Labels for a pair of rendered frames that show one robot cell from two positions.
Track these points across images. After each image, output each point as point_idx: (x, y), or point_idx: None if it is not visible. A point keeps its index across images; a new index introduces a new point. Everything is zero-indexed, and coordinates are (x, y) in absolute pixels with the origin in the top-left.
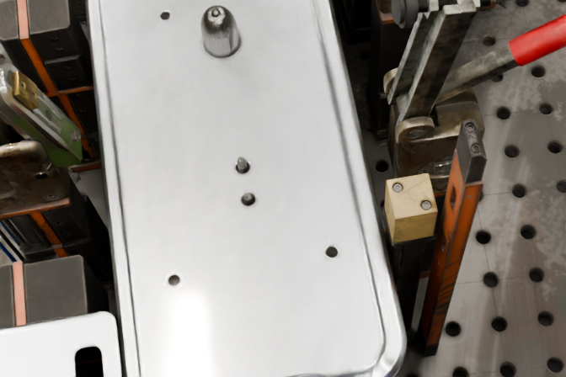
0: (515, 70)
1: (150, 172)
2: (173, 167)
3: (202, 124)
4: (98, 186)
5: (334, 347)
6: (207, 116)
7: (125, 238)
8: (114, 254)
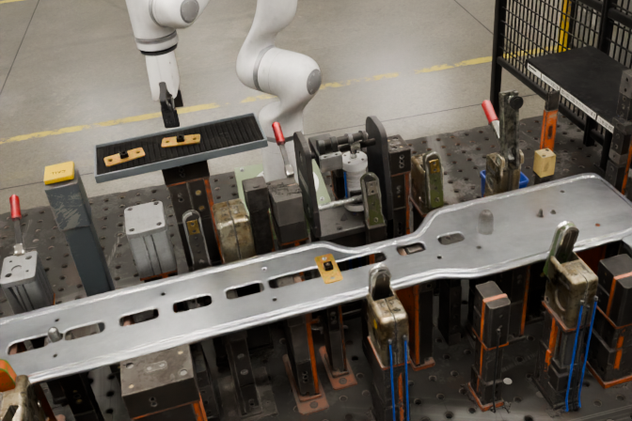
0: None
1: None
2: (550, 232)
3: (527, 228)
4: (507, 392)
5: (597, 186)
6: (522, 227)
7: (588, 241)
8: (596, 243)
